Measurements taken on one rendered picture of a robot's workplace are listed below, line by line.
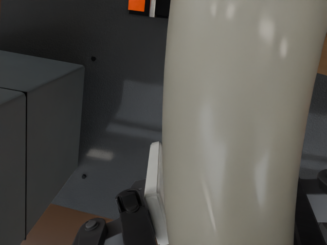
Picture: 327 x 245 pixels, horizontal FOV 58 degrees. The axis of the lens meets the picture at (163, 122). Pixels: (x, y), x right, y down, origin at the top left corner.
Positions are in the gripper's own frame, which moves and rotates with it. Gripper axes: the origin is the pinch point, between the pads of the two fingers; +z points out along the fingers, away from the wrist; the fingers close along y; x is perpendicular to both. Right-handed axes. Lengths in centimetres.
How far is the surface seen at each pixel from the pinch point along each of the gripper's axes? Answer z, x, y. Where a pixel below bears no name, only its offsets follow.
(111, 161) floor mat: 86, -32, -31
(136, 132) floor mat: 84, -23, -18
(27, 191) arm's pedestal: 48, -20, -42
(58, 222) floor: 90, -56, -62
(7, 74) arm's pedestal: 58, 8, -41
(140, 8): 81, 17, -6
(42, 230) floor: 91, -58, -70
